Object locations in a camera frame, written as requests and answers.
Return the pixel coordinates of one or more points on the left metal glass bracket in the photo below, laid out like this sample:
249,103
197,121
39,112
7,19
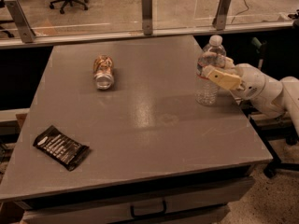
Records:
26,33

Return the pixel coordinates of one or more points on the black drawer handle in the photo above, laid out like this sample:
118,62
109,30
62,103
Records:
148,209

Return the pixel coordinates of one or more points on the metal glass bracket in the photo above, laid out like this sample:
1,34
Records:
219,21
147,17
26,33

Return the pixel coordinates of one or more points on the black snack packet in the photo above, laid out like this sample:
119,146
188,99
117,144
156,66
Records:
63,149

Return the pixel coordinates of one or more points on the grey drawer cabinet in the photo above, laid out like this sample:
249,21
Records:
188,199

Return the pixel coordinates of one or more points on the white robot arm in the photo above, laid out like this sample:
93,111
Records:
286,100

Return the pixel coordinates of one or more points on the crushed aluminium soda can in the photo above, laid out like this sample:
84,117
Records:
103,68

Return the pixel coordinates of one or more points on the right metal glass bracket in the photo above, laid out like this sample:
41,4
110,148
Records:
219,21

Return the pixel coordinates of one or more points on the middle metal glass bracket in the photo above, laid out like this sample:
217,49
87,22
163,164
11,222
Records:
147,17

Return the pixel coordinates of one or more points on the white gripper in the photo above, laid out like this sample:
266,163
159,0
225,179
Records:
251,80

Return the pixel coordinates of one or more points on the clear plastic water bottle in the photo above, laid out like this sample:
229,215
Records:
212,57

